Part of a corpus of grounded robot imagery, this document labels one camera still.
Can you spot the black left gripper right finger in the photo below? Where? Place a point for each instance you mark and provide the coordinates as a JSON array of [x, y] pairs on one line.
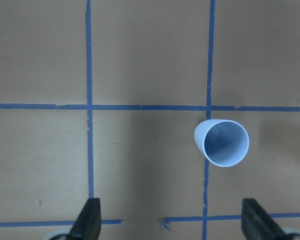
[[256, 223]]

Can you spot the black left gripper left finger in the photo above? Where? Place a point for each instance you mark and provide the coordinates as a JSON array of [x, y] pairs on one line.
[[88, 224]]

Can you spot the light blue plastic cup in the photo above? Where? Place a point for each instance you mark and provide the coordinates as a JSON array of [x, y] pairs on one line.
[[223, 142]]

